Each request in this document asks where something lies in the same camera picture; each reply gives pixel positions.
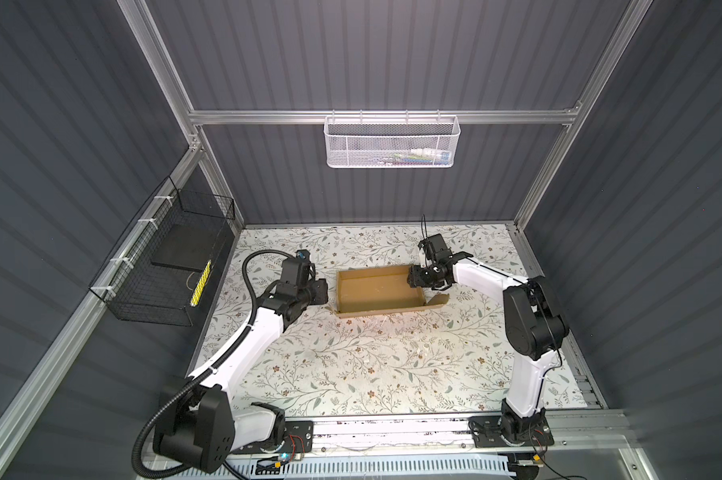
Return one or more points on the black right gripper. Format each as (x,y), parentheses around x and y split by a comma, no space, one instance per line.
(414,277)

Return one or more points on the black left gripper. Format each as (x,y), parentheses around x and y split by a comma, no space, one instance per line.
(319,290)

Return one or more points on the brown cardboard box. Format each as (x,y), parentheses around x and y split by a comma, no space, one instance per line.
(381,291)

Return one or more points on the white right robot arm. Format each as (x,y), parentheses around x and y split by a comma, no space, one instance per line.
(534,321)

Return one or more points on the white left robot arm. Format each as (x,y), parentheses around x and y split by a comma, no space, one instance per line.
(197,426)

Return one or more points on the yellow marker pen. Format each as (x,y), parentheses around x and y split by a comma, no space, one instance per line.
(201,285)

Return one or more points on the black foam pad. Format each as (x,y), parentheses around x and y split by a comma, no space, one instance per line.
(185,248)

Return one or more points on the items in white basket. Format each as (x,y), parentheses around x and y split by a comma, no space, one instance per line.
(417,157)

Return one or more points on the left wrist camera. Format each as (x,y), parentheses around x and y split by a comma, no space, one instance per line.
(298,270)

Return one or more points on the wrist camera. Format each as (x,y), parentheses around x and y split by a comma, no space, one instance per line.
(434,251)
(298,270)

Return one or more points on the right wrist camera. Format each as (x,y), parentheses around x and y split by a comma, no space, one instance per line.
(434,251)

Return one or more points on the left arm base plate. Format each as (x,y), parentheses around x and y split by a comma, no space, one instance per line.
(298,439)

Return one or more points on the black wire mesh basket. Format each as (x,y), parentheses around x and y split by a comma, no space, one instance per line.
(135,290)

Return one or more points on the white wire mesh basket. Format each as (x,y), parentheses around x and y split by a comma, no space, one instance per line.
(354,142)

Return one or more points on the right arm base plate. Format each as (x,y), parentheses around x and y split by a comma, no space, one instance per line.
(508,431)

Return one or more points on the white perforated front rail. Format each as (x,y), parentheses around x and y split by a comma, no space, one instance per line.
(429,466)

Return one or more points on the aluminium enclosure frame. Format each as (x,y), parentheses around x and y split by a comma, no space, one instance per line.
(96,118)

